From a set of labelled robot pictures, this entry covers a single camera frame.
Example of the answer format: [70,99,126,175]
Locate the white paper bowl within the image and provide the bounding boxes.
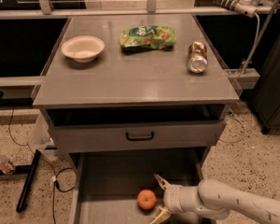
[61,35,105,63]

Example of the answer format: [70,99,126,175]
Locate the dark cabinet at right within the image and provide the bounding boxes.
[248,12,280,134]

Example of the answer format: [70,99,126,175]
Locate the silver soda can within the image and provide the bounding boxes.
[187,41,208,74]

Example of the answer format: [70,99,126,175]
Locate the black floor cable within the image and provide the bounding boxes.
[7,106,77,224]

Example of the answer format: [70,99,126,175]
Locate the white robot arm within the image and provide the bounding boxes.
[149,174,280,224]

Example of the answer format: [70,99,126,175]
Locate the white power cable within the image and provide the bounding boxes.
[237,12,261,77]

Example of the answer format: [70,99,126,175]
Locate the crushed plastic bottle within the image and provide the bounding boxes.
[0,154,15,175]

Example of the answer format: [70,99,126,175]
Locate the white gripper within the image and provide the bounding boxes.
[149,174,189,224]

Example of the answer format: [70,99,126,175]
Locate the grey upper drawer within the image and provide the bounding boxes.
[49,120,226,153]

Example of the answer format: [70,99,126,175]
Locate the grey drawer cabinet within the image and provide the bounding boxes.
[32,13,240,174]

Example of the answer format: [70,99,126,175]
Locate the orange fruit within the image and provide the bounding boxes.
[137,189,157,210]

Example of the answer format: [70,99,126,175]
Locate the grey open middle drawer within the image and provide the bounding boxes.
[69,147,209,224]

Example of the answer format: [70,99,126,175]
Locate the green chip bag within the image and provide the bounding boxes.
[119,25,176,49]

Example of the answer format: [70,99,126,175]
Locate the black bar on floor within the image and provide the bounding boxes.
[16,149,41,213]

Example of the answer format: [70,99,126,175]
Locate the white power strip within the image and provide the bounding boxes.
[210,0,257,18]

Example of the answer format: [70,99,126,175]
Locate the black drawer handle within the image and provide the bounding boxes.
[125,132,155,142]

